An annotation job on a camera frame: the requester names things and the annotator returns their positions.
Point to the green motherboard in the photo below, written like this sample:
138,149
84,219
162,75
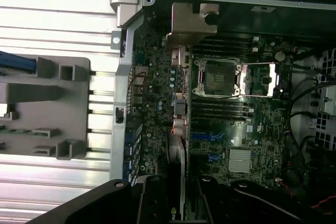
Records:
262,129

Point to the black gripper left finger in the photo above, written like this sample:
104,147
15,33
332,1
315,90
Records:
118,203

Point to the grey parts rack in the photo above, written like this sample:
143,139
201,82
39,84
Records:
39,113

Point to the short blue expansion slot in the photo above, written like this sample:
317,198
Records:
216,157

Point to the silver chipset heat sink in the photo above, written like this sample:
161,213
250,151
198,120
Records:
240,160

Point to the metal socket cover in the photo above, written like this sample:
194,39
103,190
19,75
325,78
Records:
262,79

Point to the CPU socket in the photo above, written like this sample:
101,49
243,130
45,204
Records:
218,77

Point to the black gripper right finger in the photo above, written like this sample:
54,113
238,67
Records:
236,205

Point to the long blue expansion slot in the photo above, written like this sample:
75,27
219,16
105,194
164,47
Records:
207,136

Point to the black RAM slot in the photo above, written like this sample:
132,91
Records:
223,40
223,49

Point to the silver disk bay cage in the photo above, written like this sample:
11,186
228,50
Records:
328,98

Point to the black open PC case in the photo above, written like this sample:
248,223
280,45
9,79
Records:
123,77

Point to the green RAM stick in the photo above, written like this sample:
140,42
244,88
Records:
15,131

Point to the coin cell battery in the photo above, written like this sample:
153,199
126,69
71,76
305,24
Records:
280,55

